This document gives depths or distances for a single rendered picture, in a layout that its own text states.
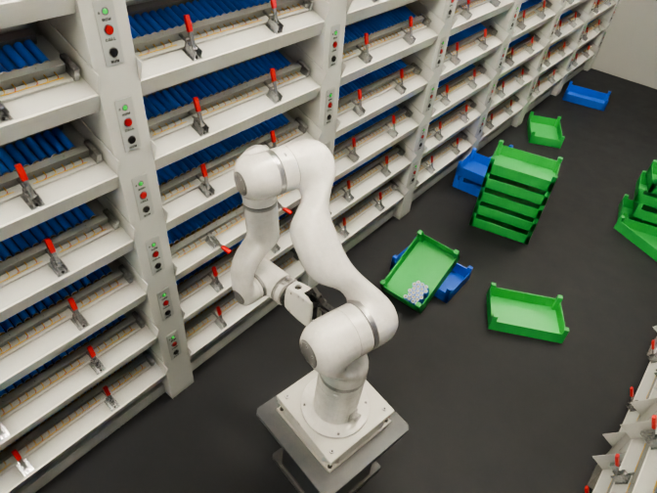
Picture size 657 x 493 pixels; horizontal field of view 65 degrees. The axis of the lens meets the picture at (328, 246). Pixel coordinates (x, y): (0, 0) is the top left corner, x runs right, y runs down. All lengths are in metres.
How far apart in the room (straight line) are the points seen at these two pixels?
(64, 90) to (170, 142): 0.29
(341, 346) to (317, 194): 0.33
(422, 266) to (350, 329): 1.22
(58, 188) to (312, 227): 0.55
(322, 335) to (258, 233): 0.39
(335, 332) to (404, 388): 0.91
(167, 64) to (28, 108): 0.31
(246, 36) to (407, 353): 1.29
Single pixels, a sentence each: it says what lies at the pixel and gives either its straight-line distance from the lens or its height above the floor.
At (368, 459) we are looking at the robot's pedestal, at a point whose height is 0.28.
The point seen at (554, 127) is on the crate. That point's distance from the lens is 3.89.
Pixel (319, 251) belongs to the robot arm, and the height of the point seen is 0.88.
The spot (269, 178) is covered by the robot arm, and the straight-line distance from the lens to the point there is 1.08.
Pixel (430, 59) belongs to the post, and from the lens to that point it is 2.24.
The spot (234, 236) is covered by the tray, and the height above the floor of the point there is 0.54.
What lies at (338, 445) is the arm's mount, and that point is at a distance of 1.43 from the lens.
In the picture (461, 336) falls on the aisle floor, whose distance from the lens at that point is 2.18.
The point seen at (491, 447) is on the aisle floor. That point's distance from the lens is 1.94.
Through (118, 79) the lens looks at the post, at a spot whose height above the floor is 1.14.
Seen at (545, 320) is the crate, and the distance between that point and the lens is 2.38.
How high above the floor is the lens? 1.62
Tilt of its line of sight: 42 degrees down
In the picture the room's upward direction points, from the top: 6 degrees clockwise
